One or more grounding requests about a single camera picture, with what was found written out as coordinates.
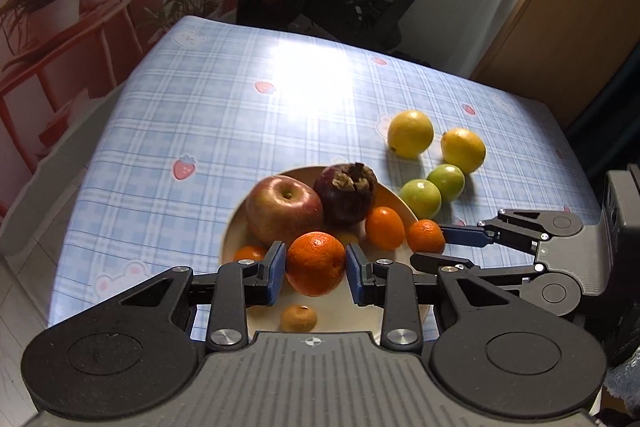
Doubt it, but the small tangerine back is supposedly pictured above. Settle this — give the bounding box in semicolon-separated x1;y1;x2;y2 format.
406;219;446;255

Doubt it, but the small orange kumquat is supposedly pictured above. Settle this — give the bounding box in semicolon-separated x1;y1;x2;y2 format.
233;245;267;262

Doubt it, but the orange tangerine front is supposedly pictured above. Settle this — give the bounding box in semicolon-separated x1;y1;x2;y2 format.
364;206;405;251

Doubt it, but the orange tangerine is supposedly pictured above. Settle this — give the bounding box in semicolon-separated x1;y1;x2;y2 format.
364;206;405;251
285;232;346;297

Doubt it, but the green apple front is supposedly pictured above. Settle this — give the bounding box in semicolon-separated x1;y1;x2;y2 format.
399;179;442;220

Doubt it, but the green apple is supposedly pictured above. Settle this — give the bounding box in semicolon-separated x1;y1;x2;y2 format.
427;164;465;202
399;179;442;220

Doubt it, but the brown longan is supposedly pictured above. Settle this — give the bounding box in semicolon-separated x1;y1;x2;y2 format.
280;305;318;333

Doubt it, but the red apple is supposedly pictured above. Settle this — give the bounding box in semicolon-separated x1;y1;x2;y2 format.
244;176;323;246

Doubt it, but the green apple back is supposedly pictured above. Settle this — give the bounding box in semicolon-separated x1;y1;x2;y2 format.
427;164;465;202

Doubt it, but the dark purple mangosteen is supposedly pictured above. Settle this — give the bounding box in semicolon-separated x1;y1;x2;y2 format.
314;162;378;227

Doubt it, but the yellow orange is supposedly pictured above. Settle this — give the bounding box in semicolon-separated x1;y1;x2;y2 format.
386;109;434;159
440;128;486;174

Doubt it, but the cream ceramic plate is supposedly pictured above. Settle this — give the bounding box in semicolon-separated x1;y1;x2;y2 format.
221;167;416;339

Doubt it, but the blue plaid tablecloth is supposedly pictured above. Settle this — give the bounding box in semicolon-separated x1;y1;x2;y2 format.
48;17;600;323

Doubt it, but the wooden door panel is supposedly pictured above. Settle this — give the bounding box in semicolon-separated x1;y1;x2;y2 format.
472;0;639;126

